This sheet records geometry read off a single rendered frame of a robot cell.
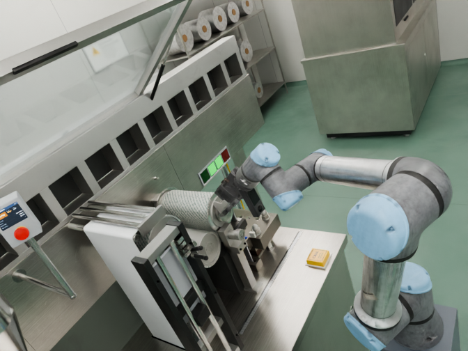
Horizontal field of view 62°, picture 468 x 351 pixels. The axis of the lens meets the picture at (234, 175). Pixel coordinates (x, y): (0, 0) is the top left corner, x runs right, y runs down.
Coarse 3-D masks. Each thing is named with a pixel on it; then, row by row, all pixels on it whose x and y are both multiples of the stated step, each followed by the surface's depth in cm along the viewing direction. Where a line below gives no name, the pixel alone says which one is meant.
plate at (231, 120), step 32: (224, 96) 192; (192, 128) 174; (224, 128) 192; (256, 128) 215; (160, 160) 159; (192, 160) 174; (128, 192) 146; (160, 192) 159; (32, 256) 118; (64, 256) 126; (96, 256) 136; (0, 288) 111; (32, 288) 118; (96, 288) 136; (32, 320) 119; (64, 320) 127
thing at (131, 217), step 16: (80, 208) 130; (96, 208) 125; (112, 208) 126; (128, 208) 120; (144, 208) 115; (160, 208) 112; (96, 224) 120; (112, 224) 117; (128, 224) 110; (144, 224) 107
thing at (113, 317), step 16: (112, 288) 142; (96, 304) 137; (112, 304) 142; (128, 304) 148; (80, 320) 132; (96, 320) 137; (112, 320) 142; (128, 320) 148; (64, 336) 127; (80, 336) 132; (96, 336) 137; (112, 336) 142; (128, 336) 148
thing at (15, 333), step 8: (16, 320) 90; (8, 328) 86; (16, 328) 89; (0, 336) 84; (8, 336) 87; (16, 336) 89; (0, 344) 85; (8, 344) 87; (16, 344) 89; (24, 344) 93
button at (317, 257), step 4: (312, 252) 153; (316, 252) 152; (320, 252) 151; (324, 252) 150; (328, 252) 150; (308, 256) 152; (312, 256) 151; (316, 256) 150; (320, 256) 149; (324, 256) 149; (328, 256) 150; (308, 260) 150; (312, 260) 149; (316, 260) 148; (320, 260) 147; (324, 260) 147; (312, 264) 150; (316, 264) 148; (320, 264) 147; (324, 264) 147
